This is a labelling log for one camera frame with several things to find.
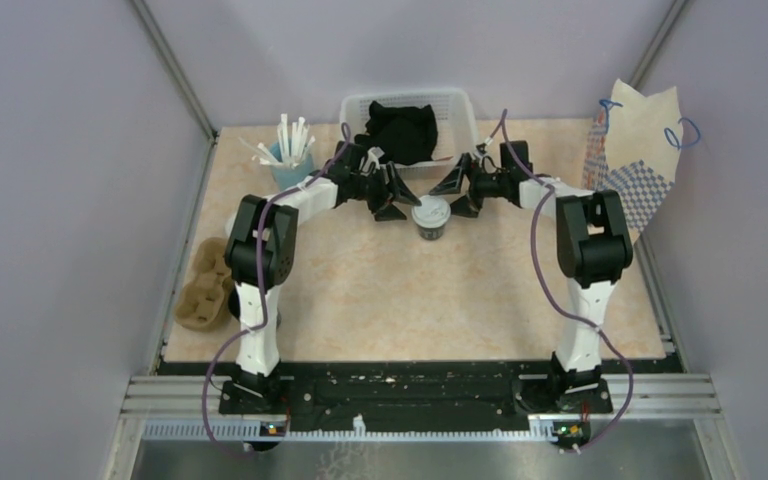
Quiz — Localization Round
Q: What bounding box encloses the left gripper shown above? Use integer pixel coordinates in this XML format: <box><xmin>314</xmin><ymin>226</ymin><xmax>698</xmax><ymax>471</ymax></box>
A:
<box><xmin>350</xmin><ymin>162</ymin><xmax>420</xmax><ymax>222</ymax></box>

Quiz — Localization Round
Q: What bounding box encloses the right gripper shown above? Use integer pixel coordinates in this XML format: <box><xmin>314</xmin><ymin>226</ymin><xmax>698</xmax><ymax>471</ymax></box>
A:
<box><xmin>429</xmin><ymin>155</ymin><xmax>508</xmax><ymax>220</ymax></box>

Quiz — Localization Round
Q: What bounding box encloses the white coffee cup lid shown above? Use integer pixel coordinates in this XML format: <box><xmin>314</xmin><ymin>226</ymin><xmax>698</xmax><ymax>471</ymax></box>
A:
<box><xmin>411</xmin><ymin>195</ymin><xmax>451</xmax><ymax>229</ymax></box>

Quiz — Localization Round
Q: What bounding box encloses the dark printed coffee cup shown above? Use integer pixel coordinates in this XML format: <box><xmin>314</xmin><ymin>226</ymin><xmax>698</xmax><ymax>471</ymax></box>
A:
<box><xmin>416</xmin><ymin>224</ymin><xmax>446</xmax><ymax>241</ymax></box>

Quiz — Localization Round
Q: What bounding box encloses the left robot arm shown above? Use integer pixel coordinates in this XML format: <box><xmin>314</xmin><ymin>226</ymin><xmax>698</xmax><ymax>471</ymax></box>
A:
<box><xmin>224</xmin><ymin>142</ymin><xmax>420</xmax><ymax>414</ymax></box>

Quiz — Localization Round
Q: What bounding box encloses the checkered paper takeout bag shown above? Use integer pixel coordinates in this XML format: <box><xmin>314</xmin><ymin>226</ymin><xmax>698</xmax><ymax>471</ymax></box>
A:
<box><xmin>580</xmin><ymin>79</ymin><xmax>701</xmax><ymax>241</ymax></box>

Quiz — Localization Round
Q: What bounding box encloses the white plastic basket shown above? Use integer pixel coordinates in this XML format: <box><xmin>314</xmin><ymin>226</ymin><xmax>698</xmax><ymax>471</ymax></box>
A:
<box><xmin>339</xmin><ymin>87</ymin><xmax>483</xmax><ymax>174</ymax></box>

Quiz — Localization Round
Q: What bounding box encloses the black cloth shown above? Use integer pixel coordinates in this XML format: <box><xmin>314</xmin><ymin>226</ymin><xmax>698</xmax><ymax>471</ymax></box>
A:
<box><xmin>354</xmin><ymin>101</ymin><xmax>439</xmax><ymax>165</ymax></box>

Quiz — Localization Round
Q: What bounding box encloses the blue straw holder cup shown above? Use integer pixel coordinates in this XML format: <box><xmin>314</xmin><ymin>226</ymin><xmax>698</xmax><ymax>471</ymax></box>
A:
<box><xmin>270</xmin><ymin>152</ymin><xmax>315</xmax><ymax>191</ymax></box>

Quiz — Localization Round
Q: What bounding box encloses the white lid stack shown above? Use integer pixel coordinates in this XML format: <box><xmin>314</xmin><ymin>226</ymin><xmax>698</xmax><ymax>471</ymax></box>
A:
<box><xmin>224</xmin><ymin>214</ymin><xmax>236</xmax><ymax>238</ymax></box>

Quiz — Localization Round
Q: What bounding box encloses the brown cardboard cup carrier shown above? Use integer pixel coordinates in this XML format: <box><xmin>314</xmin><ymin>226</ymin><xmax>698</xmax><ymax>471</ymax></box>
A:
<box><xmin>174</xmin><ymin>237</ymin><xmax>232</xmax><ymax>332</ymax></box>

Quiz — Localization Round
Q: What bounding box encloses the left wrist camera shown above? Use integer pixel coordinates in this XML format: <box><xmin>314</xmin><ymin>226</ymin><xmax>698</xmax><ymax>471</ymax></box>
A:
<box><xmin>360</xmin><ymin>147</ymin><xmax>384</xmax><ymax>176</ymax></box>

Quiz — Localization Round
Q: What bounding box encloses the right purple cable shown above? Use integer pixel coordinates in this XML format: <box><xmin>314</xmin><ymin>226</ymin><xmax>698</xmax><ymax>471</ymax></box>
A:
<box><xmin>483</xmin><ymin>109</ymin><xmax>636</xmax><ymax>455</ymax></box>

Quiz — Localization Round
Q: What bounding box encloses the purple cable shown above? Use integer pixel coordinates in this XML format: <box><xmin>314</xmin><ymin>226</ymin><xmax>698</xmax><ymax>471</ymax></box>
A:
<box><xmin>483</xmin><ymin>109</ymin><xmax>636</xmax><ymax>455</ymax></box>
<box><xmin>201</xmin><ymin>121</ymin><xmax>353</xmax><ymax>462</ymax></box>

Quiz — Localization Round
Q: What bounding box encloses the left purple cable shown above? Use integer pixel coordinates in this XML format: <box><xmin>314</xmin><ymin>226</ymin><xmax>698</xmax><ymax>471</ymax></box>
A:
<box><xmin>201</xmin><ymin>121</ymin><xmax>353</xmax><ymax>462</ymax></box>

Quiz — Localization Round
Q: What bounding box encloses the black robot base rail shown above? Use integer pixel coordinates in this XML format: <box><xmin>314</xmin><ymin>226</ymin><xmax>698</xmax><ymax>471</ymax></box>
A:
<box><xmin>122</xmin><ymin>357</ymin><xmax>720</xmax><ymax>452</ymax></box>

